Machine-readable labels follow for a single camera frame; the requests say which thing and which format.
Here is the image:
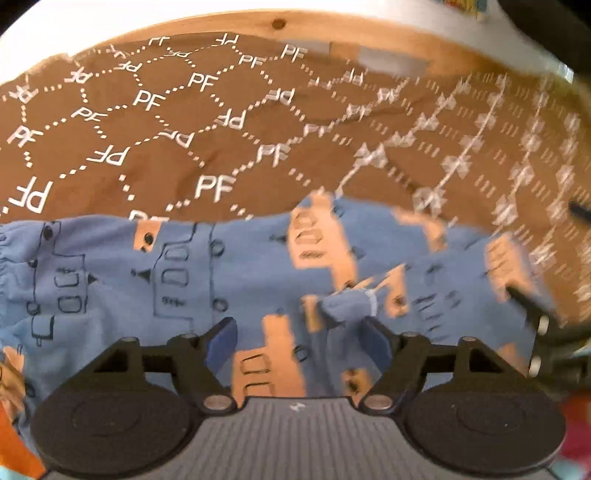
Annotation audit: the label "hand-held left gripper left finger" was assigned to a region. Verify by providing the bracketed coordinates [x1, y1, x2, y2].
[88, 316, 238, 411]

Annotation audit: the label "blue printed pants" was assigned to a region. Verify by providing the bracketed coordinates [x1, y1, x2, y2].
[0, 194, 568, 416]

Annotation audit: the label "black hanging garment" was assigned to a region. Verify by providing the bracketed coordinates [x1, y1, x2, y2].
[499, 0, 591, 58]

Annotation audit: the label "orange and green wall poster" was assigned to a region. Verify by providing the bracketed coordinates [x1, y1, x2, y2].
[443, 0, 486, 17]

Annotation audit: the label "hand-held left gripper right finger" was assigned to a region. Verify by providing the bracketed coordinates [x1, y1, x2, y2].
[358, 316, 509, 411]

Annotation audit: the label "wooden bed frame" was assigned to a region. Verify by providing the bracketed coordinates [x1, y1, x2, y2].
[60, 10, 573, 88]

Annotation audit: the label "brown patterned blanket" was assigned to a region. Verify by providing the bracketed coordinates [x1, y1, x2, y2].
[0, 32, 591, 333]

